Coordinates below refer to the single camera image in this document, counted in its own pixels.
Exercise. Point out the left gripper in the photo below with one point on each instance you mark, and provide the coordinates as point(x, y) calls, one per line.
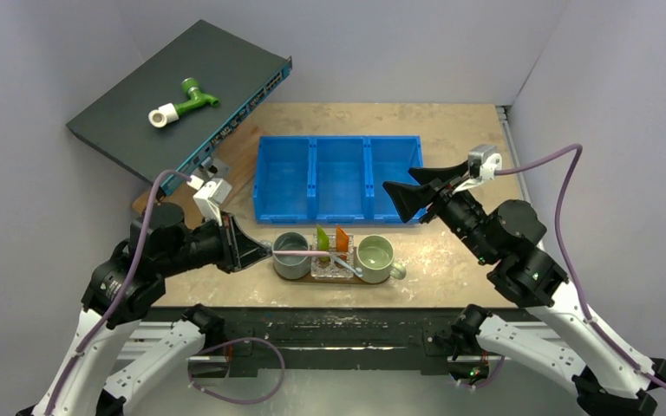
point(238, 249)

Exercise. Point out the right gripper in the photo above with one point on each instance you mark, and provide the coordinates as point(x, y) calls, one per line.
point(434, 198)

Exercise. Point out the pink toothbrush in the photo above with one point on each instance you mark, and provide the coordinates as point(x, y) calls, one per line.
point(301, 253)

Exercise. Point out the grey mug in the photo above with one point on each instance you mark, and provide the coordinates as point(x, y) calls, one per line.
point(287, 266)

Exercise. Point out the clear plastic blister pack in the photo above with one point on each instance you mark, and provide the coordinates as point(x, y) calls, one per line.
point(331, 269)

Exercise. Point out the light green mug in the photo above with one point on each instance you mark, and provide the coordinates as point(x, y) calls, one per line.
point(375, 256)

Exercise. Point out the green toothpaste tube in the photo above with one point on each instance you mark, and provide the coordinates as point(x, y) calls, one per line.
point(323, 243)

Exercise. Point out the blue divided plastic bin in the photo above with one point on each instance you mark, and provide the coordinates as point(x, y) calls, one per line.
point(331, 179)

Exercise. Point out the white toothbrush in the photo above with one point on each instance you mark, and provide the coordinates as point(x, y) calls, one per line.
point(354, 270)

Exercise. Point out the brown oval wooden tray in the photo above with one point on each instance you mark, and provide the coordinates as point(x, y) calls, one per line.
point(308, 278)

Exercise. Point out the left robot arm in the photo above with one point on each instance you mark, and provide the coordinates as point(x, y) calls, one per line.
point(121, 292)

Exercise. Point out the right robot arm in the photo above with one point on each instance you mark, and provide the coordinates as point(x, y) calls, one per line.
point(606, 375)

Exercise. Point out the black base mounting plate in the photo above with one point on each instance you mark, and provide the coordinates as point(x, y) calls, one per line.
point(398, 339)

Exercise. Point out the green white pipe fitting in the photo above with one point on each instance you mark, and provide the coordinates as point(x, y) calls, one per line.
point(169, 113)

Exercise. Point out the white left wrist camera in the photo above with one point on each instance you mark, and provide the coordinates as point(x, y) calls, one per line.
point(209, 196)

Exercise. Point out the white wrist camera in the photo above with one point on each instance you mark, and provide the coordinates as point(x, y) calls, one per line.
point(483, 162)
point(209, 196)

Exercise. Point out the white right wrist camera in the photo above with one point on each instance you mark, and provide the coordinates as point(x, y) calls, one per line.
point(483, 162)

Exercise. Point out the metal bracket on board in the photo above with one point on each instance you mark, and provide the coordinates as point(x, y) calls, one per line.
point(213, 168)

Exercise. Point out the dark network switch box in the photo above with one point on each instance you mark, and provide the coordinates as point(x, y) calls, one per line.
point(238, 72)

